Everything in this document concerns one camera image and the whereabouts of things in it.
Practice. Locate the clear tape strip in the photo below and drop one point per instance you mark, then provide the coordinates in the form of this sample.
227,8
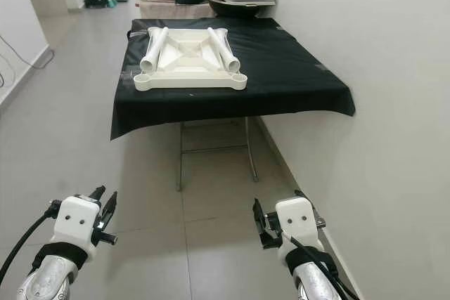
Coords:
135,33

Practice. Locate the white plastic children table top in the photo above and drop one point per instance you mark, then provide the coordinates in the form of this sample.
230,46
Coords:
190,81

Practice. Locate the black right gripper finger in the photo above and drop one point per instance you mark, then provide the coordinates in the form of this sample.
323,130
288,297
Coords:
301,194
259,223

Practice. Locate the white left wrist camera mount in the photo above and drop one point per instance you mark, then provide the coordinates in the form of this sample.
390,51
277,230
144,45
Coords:
79,221

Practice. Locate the black wok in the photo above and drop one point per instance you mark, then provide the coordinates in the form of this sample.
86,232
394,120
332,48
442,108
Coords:
235,8

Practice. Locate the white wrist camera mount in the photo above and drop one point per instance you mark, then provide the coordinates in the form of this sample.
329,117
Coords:
79,221
295,223

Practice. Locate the beige cloth covered bench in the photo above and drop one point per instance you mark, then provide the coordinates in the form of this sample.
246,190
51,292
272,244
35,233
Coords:
169,10

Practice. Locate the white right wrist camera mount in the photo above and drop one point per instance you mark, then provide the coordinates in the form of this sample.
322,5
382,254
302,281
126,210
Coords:
295,223

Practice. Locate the black tablecloth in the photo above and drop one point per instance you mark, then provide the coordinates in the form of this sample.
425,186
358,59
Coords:
288,75

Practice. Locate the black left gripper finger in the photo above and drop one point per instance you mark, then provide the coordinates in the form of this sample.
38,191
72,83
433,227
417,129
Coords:
110,210
98,193

